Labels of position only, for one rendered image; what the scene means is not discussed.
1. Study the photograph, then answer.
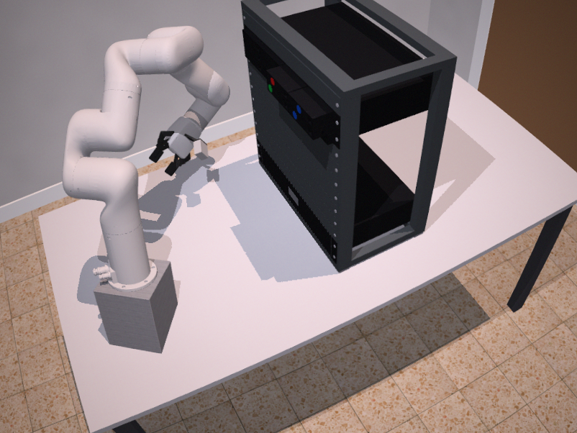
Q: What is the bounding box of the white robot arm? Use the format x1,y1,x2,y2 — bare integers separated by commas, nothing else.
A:
62,26,230,292

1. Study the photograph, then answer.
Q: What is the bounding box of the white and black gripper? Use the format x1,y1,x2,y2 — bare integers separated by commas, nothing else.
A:
149,116,203,176

